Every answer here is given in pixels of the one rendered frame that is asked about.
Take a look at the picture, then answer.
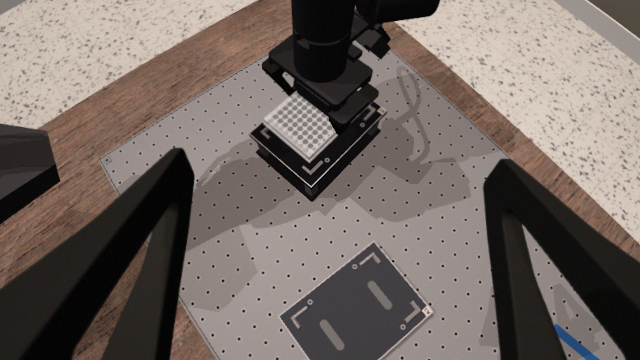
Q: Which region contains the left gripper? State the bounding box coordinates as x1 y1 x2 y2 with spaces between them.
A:
262 9 391 136

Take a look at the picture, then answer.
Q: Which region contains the blue tape rectangle outline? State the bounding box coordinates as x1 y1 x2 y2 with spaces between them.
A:
554 324 600 360

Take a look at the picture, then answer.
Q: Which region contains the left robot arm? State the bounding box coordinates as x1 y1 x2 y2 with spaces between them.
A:
291 0 440 59

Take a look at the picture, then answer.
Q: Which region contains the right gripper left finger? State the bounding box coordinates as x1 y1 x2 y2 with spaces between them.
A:
0 148 194 360

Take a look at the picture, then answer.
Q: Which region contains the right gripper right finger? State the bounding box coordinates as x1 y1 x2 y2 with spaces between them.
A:
483 159 640 360

